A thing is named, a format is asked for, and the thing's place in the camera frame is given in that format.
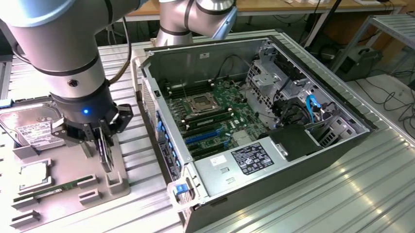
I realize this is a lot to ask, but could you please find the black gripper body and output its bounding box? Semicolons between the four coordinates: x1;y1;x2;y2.
50;85;119;128

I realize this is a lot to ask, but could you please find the silver hard disk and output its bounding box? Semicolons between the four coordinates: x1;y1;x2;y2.
0;102;67;151

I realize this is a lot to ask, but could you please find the grey parts rack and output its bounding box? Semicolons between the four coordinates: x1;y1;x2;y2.
0;96;131;230

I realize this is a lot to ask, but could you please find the silver CPU chip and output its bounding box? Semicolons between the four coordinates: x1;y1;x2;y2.
18;166;49;190

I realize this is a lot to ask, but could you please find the green loose RAM stick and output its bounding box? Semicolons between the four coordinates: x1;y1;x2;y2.
13;178;93;202

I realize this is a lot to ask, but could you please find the metal CPU socket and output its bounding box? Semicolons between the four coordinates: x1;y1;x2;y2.
184;93;217;115

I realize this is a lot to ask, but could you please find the blue expansion slot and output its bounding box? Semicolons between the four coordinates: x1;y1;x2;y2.
184;128;221;144

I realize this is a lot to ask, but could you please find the green installed RAM stick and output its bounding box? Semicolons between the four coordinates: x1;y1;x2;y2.
184;111;234;128

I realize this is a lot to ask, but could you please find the green motherboard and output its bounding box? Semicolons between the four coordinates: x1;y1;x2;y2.
162;77;273;161

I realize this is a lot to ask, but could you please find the blue case latch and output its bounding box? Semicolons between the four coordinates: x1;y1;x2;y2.
172;183;189;195

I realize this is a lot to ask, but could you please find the grey power supply unit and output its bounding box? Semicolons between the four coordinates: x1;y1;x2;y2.
193;136;289;198

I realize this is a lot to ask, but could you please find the silver chipset heatsink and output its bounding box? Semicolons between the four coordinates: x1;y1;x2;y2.
232;129;256;143

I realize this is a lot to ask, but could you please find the metal disk bay cage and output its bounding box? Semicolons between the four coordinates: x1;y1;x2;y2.
245;59;293;102

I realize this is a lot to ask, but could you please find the black plastic air shroud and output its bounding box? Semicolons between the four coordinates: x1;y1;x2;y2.
269;123;322;163

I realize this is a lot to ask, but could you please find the open black PC case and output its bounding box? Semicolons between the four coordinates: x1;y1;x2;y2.
130;33;380;233

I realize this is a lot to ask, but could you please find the wooden desk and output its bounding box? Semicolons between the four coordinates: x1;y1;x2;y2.
123;0;408;23

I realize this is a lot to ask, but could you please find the black box device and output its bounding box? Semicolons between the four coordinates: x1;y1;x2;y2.
336;47;384;82

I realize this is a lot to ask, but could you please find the braided robot cable hose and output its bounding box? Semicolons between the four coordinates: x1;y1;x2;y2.
106;12;134;86

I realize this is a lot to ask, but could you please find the black looped wire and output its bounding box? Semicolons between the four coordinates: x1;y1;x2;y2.
217;55;253;79

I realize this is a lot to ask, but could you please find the blue SATA wire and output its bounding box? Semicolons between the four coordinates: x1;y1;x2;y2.
304;94;321;125

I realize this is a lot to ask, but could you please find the metal slat table frame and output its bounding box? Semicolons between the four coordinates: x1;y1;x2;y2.
333;14;415;73

